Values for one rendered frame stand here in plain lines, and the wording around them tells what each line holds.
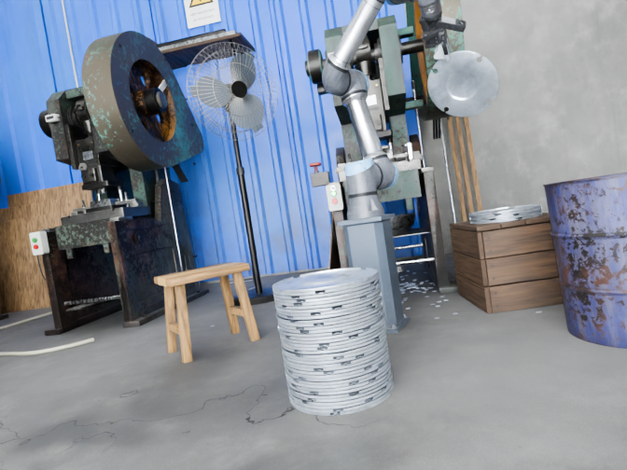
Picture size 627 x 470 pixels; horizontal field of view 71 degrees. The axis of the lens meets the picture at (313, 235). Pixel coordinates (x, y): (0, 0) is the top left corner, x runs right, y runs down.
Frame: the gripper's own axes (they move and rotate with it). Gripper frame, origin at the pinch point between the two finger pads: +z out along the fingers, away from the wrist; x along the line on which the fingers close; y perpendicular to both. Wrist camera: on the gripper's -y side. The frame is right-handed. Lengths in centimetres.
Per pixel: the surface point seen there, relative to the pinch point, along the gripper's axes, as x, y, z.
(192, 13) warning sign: -171, 220, -12
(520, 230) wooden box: 53, -18, 50
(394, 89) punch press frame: -35, 37, 28
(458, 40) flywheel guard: -32.1, -0.4, 10.4
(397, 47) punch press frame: -51, 33, 14
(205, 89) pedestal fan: -28, 138, -8
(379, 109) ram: -31, 47, 35
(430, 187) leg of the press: 13, 22, 58
